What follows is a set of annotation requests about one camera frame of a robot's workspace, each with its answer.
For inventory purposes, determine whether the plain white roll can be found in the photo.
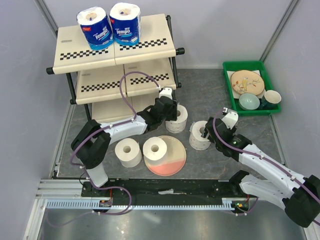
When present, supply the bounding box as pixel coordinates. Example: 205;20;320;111
115;138;142;168
142;137;168;166

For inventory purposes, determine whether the beige plate with bird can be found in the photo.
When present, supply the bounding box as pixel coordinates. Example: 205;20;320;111
230;70;265;96

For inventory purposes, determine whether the light teal ceramic bowl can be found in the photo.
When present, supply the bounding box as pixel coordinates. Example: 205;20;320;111
238;93;260;111

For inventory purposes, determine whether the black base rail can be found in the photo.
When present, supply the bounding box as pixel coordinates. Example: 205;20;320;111
81;177;258;207

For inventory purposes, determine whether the white roll with pink core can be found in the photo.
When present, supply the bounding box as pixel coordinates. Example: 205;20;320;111
189;120;211;151

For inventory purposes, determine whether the green plastic bin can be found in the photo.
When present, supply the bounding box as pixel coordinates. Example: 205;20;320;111
222;60;281;116

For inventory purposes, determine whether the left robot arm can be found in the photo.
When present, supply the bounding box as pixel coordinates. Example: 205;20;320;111
70;96;178;197

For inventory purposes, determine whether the dark teal mug white inside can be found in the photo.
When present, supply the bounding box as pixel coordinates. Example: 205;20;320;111
258;90;282;110

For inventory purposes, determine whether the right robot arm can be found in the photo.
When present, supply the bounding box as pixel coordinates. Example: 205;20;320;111
203;116;320;228

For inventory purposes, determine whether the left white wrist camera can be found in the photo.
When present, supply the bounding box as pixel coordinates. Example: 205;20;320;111
158;86;174;100

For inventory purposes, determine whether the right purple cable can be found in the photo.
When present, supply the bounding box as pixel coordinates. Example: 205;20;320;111
212;109;320;217

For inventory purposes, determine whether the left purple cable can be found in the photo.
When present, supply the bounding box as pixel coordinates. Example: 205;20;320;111
44;71;162;227

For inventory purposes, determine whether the purple cable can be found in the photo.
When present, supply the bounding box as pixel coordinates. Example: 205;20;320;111
44;71;162;227
212;109;320;217

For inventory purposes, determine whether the beige and pink plate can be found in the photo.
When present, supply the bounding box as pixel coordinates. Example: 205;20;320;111
144;135;187;177

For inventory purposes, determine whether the blue paper towel roll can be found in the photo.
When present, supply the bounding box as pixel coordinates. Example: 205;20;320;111
109;2;141;46

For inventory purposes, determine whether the beige three-tier shelf rack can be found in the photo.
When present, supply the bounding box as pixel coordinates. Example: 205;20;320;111
46;14;185;123

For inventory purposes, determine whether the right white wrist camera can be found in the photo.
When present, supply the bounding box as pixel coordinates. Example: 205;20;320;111
221;107;239;130

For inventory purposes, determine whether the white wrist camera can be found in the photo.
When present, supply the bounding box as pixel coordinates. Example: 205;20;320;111
158;86;174;100
221;107;239;130

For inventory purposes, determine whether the white roll with dotted print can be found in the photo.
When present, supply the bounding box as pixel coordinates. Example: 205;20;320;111
165;104;188;134

